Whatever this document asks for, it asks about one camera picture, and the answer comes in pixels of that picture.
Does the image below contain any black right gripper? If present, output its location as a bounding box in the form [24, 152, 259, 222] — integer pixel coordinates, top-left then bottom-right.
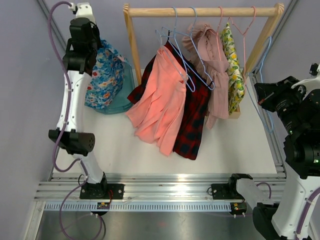
[255, 75, 308, 134]

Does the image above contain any light blue wire hanger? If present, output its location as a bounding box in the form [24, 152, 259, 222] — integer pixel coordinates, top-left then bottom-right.
[245, 36, 274, 134]

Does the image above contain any lemon print skirt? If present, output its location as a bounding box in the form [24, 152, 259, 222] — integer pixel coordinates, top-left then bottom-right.
[220, 22, 245, 115]

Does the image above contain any pink wire hanger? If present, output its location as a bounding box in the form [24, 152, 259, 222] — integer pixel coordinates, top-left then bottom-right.
[227, 6, 257, 81]

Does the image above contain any blue floral skirt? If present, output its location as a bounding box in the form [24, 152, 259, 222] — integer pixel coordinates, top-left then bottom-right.
[84, 39, 128, 110]

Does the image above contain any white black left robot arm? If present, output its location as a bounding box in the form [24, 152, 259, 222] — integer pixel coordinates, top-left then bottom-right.
[48, 17, 109, 199]

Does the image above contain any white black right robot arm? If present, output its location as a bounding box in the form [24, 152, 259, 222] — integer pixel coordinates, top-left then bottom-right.
[226, 76, 320, 240]

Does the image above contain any red black plaid skirt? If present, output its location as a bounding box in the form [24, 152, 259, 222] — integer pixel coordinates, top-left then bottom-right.
[127, 41, 212, 161]

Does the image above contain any salmon pink skirt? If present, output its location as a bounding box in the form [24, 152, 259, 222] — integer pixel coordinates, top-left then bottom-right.
[126, 46, 187, 156]

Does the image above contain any wooden clothes rack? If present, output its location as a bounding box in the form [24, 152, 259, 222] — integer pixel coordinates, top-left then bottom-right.
[122, 2, 285, 120]

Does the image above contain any dusty pink ruffled garment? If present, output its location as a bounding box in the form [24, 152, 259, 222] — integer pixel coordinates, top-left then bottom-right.
[182, 22, 230, 129]

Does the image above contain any teal plastic bin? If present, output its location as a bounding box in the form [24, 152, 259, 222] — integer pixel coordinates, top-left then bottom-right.
[95, 63, 135, 115]

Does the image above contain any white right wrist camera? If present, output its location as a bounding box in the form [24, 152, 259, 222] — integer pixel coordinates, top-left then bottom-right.
[291, 63, 320, 89]

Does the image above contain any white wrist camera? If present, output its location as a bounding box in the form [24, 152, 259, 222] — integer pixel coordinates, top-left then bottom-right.
[291, 63, 320, 89]
[68, 2, 96, 24]

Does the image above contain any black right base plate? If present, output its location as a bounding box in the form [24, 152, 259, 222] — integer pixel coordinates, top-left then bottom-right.
[211, 183, 245, 201]

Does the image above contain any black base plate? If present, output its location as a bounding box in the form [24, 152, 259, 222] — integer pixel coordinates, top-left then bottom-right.
[79, 183, 125, 200]
[211, 183, 245, 201]

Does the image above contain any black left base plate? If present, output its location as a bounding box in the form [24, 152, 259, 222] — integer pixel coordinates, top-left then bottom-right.
[79, 183, 125, 200]

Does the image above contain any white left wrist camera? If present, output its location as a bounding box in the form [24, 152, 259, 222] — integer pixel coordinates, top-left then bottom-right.
[68, 2, 96, 24]

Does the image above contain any aluminium mounting rail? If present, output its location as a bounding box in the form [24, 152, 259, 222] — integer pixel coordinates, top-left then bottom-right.
[33, 173, 287, 202]

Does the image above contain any white slotted cable duct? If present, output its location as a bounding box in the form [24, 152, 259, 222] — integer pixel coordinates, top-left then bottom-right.
[44, 201, 231, 212]

